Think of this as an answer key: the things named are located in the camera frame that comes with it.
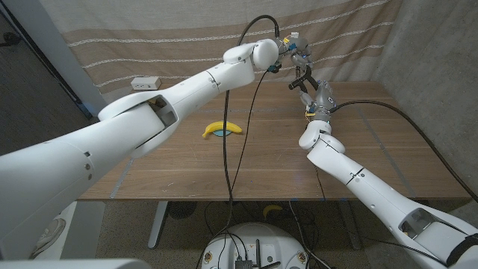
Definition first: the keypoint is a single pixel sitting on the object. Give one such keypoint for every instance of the grey table leg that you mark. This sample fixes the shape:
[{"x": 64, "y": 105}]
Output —
[{"x": 351, "y": 224}]

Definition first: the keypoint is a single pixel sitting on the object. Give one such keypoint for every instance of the black hand grip exerciser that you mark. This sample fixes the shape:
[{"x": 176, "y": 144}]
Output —
[{"x": 298, "y": 83}]

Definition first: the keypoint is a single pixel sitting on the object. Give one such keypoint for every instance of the yellow toy banana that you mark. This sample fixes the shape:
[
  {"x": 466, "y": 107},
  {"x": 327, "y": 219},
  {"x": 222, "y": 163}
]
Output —
[{"x": 224, "y": 126}]

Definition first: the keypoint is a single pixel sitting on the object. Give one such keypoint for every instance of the beige striped curtain backdrop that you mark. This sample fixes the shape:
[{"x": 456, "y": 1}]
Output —
[{"x": 149, "y": 41}]

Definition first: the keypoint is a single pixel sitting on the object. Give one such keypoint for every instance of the teal round disc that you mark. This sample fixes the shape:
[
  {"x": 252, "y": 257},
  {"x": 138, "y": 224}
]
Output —
[{"x": 222, "y": 133}]

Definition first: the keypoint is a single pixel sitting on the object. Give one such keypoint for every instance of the black round floor fan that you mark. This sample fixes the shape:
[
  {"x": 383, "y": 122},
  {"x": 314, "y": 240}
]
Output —
[{"x": 182, "y": 210}]

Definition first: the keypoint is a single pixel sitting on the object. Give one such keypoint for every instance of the yellow banana on floor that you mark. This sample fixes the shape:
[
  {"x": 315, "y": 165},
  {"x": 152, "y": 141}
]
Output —
[{"x": 270, "y": 208}]

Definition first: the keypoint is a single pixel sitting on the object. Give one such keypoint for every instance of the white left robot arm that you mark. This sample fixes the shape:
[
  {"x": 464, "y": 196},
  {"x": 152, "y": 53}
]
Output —
[{"x": 168, "y": 101}]

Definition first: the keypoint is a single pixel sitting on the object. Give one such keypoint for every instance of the white sneaker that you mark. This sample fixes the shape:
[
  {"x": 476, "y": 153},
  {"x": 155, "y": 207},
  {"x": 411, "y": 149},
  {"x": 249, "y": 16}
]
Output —
[{"x": 48, "y": 235}]

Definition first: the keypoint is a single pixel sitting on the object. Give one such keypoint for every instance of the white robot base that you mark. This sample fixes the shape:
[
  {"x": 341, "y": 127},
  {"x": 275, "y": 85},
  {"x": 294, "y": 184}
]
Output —
[{"x": 261, "y": 235}]

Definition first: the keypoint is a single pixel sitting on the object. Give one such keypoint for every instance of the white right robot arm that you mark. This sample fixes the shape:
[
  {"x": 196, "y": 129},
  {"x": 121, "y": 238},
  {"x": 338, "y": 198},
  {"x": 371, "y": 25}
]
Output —
[{"x": 366, "y": 183}]

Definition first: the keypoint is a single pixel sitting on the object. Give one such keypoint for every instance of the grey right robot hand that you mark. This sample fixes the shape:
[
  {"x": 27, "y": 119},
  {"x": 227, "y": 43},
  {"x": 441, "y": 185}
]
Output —
[{"x": 323, "y": 102}]

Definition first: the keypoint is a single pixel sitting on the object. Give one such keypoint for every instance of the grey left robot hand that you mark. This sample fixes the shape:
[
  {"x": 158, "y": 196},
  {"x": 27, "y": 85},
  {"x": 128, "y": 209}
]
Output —
[{"x": 300, "y": 46}]

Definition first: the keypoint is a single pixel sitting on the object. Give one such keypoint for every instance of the white power strip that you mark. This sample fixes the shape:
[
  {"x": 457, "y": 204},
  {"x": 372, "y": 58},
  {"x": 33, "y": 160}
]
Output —
[{"x": 145, "y": 83}]

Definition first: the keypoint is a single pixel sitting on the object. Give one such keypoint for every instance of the white table leg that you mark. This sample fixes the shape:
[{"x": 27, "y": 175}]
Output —
[{"x": 157, "y": 228}]

